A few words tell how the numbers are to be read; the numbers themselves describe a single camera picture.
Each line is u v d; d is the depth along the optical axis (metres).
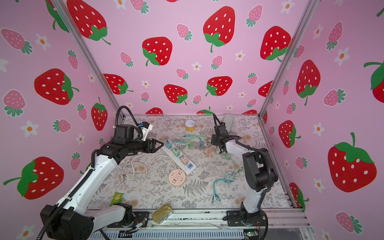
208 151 0.98
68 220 0.39
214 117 0.80
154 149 0.67
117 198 0.80
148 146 0.66
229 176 0.88
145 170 0.90
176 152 0.91
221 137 0.76
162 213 0.73
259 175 0.49
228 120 1.15
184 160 0.88
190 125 1.08
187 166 0.90
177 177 0.86
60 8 0.68
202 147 1.01
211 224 0.73
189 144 1.01
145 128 0.68
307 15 0.71
